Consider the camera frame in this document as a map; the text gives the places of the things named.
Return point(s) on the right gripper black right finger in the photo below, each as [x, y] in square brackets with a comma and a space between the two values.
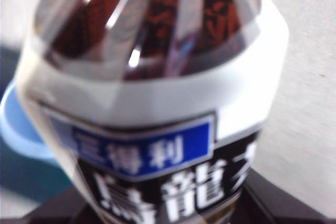
[288, 200]

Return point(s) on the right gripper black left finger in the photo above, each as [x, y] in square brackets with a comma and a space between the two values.
[63, 211]

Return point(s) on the dark oolong tea bottle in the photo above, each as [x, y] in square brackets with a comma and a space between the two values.
[157, 90]

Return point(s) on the blue ribbed plastic cup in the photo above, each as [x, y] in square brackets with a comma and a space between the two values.
[18, 132]

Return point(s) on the dark teal rectangular tray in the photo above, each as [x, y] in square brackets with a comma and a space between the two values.
[29, 176]

